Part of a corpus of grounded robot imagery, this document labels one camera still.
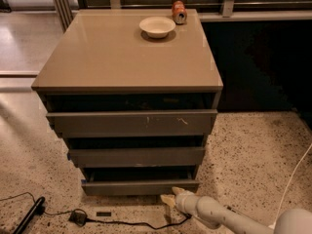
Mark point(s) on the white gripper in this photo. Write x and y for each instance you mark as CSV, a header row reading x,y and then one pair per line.
x,y
184,201

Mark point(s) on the grey bottom drawer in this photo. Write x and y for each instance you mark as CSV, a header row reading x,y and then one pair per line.
x,y
137,181

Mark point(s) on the grey drawer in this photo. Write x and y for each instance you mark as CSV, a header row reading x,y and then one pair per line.
x,y
137,181
136,157
133,123

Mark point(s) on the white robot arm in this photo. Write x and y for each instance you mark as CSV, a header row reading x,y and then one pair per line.
x,y
212,214

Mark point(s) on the grey middle drawer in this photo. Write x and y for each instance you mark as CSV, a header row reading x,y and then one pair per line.
x,y
136,157

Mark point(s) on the grey drawer cabinet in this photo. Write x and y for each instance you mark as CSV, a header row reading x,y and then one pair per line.
x,y
104,62

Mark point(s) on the grey top drawer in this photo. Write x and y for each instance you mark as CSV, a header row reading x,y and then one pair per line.
x,y
133,123

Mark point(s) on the black power strip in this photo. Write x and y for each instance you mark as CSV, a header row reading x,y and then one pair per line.
x,y
232,208

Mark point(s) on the black power adapter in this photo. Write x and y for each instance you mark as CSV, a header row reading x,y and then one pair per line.
x,y
79,217

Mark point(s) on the black bar on floor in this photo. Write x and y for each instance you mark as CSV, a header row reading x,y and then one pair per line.
x,y
37,209

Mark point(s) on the white bowl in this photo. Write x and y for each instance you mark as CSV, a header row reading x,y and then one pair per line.
x,y
157,27

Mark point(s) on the orange soda can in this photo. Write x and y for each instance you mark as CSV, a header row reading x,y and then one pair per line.
x,y
179,12

